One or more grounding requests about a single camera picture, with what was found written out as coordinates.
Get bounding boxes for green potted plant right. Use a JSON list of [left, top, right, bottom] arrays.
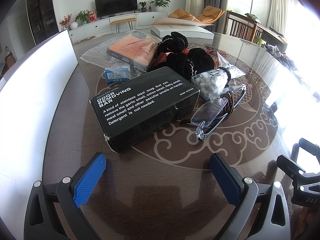
[[150, 0, 171, 12]]

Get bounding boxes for cotton swabs plastic bag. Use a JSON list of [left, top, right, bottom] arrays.
[[192, 53, 245, 101]]

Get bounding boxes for green potted plant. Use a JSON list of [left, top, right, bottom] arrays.
[[75, 10, 89, 25], [150, 0, 171, 12]]

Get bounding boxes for white flat gift box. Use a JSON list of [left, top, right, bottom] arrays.
[[150, 17, 214, 40]]

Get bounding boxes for orange phone case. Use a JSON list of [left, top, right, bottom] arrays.
[[80, 30, 161, 74]]

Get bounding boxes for reading glasses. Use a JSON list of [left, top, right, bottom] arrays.
[[181, 84, 246, 141]]

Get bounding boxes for orange rocking lounge chair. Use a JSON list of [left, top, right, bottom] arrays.
[[168, 5, 225, 24]]

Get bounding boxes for green potted plant left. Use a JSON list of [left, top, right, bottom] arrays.
[[75, 10, 89, 25]]

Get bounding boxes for black velvet scrunchie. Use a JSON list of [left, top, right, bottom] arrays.
[[148, 48, 215, 81], [158, 31, 188, 53]]

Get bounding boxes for black odor removing bar box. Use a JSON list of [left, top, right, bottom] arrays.
[[89, 67, 200, 153]]

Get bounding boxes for wooden dining chair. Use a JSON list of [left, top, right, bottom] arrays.
[[225, 11, 287, 53]]

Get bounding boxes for white storage bin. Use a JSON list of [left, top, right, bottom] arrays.
[[1, 30, 78, 239]]

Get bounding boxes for dark glass display cabinet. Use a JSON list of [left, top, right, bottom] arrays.
[[26, 0, 59, 45]]

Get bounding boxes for blue white medicine box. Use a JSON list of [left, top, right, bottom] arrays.
[[104, 65, 137, 83]]

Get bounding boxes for black flat television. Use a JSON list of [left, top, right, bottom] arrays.
[[94, 0, 138, 18]]

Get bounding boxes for red snack packet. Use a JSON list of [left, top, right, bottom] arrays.
[[157, 48, 214, 62]]

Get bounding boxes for small potted plant by tv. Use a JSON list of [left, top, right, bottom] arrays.
[[139, 1, 146, 12]]

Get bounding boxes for red flowers in white vase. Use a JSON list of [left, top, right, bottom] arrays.
[[59, 14, 72, 30]]

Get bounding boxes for white tv cabinet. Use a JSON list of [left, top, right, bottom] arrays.
[[68, 12, 168, 43]]

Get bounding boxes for wooden bench stool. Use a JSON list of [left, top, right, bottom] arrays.
[[110, 18, 137, 33]]

